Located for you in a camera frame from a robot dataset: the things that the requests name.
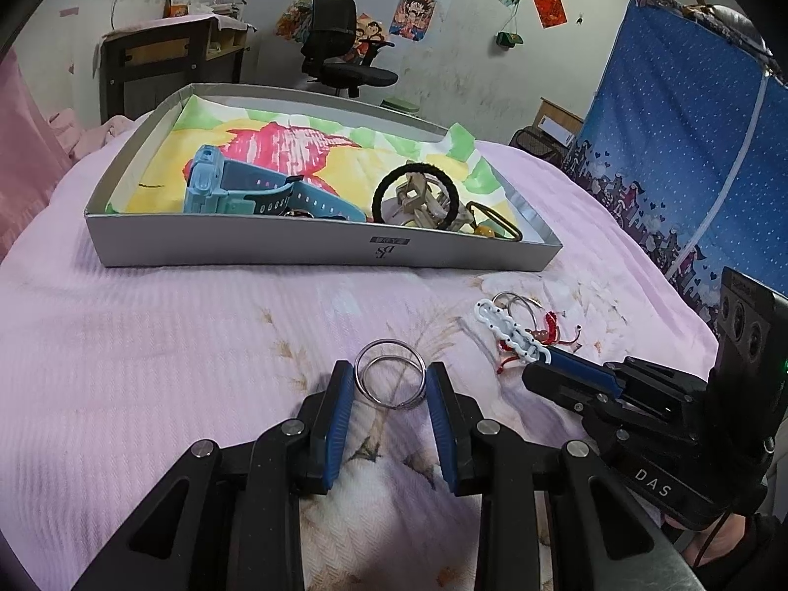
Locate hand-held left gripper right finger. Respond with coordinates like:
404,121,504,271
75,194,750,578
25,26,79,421
425,362,706,591

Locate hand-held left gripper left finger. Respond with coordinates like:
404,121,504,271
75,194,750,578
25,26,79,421
70,360,358,591

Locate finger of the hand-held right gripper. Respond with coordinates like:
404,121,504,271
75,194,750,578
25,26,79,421
522,363,617,420
548,348,623,395

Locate silver bangle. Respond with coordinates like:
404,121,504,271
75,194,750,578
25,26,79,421
362,354,427,410
355,338,427,404

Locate white chain bracelet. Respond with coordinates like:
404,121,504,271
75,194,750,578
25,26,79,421
474,298,555,365

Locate grey cardboard box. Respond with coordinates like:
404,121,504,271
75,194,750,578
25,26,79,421
83,83,564,273

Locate black hair tie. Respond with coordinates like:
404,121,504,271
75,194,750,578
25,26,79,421
371,161,472,231

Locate beige hair claw clip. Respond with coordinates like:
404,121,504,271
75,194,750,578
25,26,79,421
380,173,460,231

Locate light blue wristwatch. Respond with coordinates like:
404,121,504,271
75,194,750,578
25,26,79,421
183,144,367,223

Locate person's right forearm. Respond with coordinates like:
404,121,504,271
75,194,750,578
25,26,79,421
668,508,788,591

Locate linked silver rings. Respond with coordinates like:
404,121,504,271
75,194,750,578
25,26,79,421
491,291,546,327

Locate dark wicker basket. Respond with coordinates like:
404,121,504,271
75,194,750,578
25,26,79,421
510,127,564,164

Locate blue dotted curtain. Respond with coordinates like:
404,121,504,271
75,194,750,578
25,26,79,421
560,0,788,346

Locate wooden board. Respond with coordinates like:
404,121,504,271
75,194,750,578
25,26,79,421
532,97,583,142

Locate colourful painted cloth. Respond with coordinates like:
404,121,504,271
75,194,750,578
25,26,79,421
104,94,530,241

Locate red paper square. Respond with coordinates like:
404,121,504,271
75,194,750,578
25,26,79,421
532,0,567,30

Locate grey bundle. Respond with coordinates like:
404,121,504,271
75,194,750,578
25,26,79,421
680,3,770,56

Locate crumpled pink cloth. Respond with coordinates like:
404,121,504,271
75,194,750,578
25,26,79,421
49,107,133,161

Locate cartoon figures poster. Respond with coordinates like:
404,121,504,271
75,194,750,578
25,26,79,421
354,12,386,63

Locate anime character poster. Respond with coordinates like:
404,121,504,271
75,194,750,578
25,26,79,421
389,0,437,42

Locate black office chair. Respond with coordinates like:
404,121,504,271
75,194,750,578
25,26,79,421
300,0,400,98

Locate dark wooden desk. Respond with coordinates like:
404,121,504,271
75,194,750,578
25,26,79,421
98,12,253,124

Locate colourful patterned cloth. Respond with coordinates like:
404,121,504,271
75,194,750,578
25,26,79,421
275,0,315,44

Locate pink curtain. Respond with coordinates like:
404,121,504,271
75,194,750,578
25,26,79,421
0,49,75,260

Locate stack of books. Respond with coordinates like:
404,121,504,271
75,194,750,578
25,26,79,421
197,0,247,19

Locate red string bracelet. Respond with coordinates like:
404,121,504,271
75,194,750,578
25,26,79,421
495,314,586,373

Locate brown hair tie yellow charm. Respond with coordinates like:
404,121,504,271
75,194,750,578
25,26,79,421
464,200,524,241

